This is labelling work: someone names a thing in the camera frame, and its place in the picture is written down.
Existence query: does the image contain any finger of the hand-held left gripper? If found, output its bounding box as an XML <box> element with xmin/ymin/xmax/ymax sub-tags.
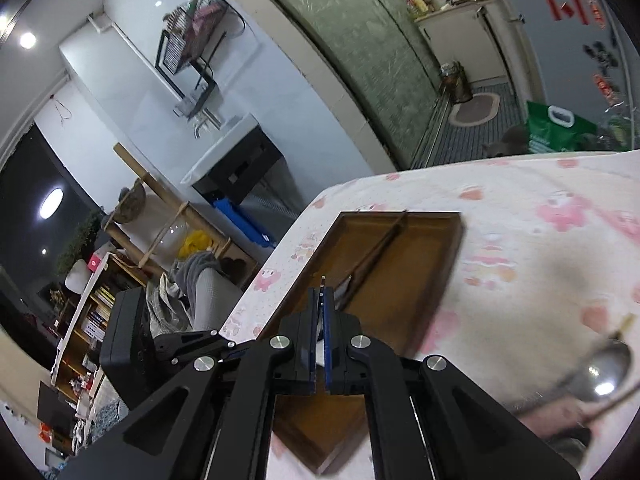
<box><xmin>170</xmin><ymin>341</ymin><xmax>261</xmax><ymax>367</ymax></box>
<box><xmin>152</xmin><ymin>329</ymin><xmax>221</xmax><ymax>350</ymax></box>

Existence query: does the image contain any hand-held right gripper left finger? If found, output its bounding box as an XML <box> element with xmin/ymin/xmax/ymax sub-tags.
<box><xmin>59</xmin><ymin>287</ymin><xmax>324</xmax><ymax>480</ymax></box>

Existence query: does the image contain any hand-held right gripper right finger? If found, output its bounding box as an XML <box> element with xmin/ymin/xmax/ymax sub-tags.
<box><xmin>322</xmin><ymin>285</ymin><xmax>581</xmax><ymax>480</ymax></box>

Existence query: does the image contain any brown wooden tray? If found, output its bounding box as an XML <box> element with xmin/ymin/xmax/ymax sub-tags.
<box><xmin>260</xmin><ymin>210</ymin><xmax>469</xmax><ymax>477</ymax></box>

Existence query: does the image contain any wooden bookshelf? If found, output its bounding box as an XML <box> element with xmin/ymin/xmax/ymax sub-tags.
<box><xmin>50</xmin><ymin>252</ymin><xmax>131</xmax><ymax>401</ymax></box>

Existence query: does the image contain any grey cloth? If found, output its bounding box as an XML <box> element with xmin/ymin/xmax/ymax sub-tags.
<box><xmin>172</xmin><ymin>252</ymin><xmax>221</xmax><ymax>306</ymax></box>

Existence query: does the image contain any yellow plastic bag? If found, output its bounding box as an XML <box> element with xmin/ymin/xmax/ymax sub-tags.
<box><xmin>179</xmin><ymin>230</ymin><xmax>211</xmax><ymax>258</ymax></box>

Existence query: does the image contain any green potted plant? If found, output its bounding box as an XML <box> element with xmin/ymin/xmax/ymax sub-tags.
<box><xmin>55</xmin><ymin>210</ymin><xmax>103</xmax><ymax>276</ymax></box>

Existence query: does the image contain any blue plastic crate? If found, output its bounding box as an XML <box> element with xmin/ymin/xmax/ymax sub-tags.
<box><xmin>212</xmin><ymin>197</ymin><xmax>278</xmax><ymax>250</ymax></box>

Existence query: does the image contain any woven basket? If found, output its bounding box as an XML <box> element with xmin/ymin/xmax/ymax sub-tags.
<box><xmin>112</xmin><ymin>182</ymin><xmax>148</xmax><ymax>223</ymax></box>

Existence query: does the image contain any dark window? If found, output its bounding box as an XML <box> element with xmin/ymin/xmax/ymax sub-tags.
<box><xmin>0</xmin><ymin>122</ymin><xmax>106</xmax><ymax>311</ymax></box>

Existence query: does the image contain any bamboo rack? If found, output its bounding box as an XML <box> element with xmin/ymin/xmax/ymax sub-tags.
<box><xmin>102</xmin><ymin>142</ymin><xmax>236</xmax><ymax>271</ymax></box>

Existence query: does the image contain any black sink cabinet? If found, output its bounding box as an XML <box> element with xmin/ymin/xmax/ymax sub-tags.
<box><xmin>192</xmin><ymin>127</ymin><xmax>286</xmax><ymax>206</ymax></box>

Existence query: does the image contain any white sink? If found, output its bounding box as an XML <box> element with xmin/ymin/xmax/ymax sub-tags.
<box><xmin>180</xmin><ymin>114</ymin><xmax>261</xmax><ymax>186</ymax></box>

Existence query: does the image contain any steel faucet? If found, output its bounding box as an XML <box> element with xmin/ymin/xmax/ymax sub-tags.
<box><xmin>192</xmin><ymin>110</ymin><xmax>223</xmax><ymax>139</ymax></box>

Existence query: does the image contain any large steel spoon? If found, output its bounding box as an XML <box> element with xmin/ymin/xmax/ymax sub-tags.
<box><xmin>507</xmin><ymin>339</ymin><xmax>633</xmax><ymax>418</ymax></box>

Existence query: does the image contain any oval floor mat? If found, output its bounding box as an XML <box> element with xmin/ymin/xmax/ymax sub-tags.
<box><xmin>447</xmin><ymin>91</ymin><xmax>501</xmax><ymax>128</ymax></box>

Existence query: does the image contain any brown trash bin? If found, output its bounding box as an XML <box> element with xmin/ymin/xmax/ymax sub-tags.
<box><xmin>439</xmin><ymin>60</ymin><xmax>473</xmax><ymax>105</ymax></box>

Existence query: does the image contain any green plastic bag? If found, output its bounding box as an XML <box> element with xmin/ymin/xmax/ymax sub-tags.
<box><xmin>525</xmin><ymin>100</ymin><xmax>598</xmax><ymax>156</ymax></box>

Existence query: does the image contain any frosted glass sliding door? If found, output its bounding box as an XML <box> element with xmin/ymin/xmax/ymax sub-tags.
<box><xmin>235</xmin><ymin>0</ymin><xmax>451</xmax><ymax>171</ymax></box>

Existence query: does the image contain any white kitchen cabinet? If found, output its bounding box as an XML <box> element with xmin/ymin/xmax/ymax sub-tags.
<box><xmin>412</xmin><ymin>0</ymin><xmax>521</xmax><ymax>86</ymax></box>

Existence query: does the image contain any grey refrigerator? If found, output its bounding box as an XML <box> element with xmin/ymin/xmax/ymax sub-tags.
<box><xmin>515</xmin><ymin>0</ymin><xmax>640</xmax><ymax>126</ymax></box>

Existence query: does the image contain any black wall shelf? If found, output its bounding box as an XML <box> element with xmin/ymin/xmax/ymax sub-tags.
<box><xmin>156</xmin><ymin>30</ymin><xmax>222</xmax><ymax>122</ymax></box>

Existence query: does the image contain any black wire wall rack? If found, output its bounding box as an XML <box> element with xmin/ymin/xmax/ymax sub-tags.
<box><xmin>156</xmin><ymin>0</ymin><xmax>246</xmax><ymax>76</ymax></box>

